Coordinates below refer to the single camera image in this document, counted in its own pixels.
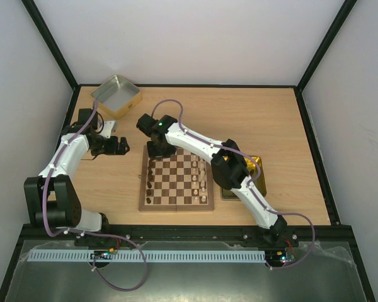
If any wooden chess board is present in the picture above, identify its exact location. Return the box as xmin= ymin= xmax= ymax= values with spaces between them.
xmin=138 ymin=147 xmax=214 ymax=212

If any gold tin tray with pieces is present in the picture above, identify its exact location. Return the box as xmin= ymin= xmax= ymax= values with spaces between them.
xmin=220 ymin=156 xmax=267 ymax=201

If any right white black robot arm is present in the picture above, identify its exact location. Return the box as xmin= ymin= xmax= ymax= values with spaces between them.
xmin=136 ymin=114 xmax=287 ymax=247

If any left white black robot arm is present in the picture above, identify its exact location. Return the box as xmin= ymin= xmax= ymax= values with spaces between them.
xmin=23 ymin=108 xmax=130 ymax=233

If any empty silver gold tin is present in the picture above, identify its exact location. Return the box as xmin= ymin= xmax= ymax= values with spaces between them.
xmin=91 ymin=74 xmax=142 ymax=120

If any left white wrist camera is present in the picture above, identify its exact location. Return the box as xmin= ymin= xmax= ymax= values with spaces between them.
xmin=99 ymin=120 xmax=117 ymax=138

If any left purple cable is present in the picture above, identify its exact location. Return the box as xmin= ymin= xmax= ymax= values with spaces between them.
xmin=42 ymin=99 xmax=148 ymax=292

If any purple cable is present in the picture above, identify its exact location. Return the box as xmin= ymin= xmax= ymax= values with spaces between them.
xmin=42 ymin=99 xmax=148 ymax=292
xmin=151 ymin=99 xmax=316 ymax=271

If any grey slotted cable duct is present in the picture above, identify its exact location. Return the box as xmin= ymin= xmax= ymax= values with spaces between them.
xmin=27 ymin=249 xmax=265 ymax=264

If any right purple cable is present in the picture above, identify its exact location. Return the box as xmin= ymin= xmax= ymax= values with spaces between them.
xmin=151 ymin=99 xmax=316 ymax=271

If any black cage frame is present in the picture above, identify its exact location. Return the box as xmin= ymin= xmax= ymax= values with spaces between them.
xmin=0 ymin=0 xmax=376 ymax=302

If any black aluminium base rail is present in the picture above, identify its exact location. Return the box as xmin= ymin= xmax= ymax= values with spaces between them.
xmin=18 ymin=225 xmax=357 ymax=249

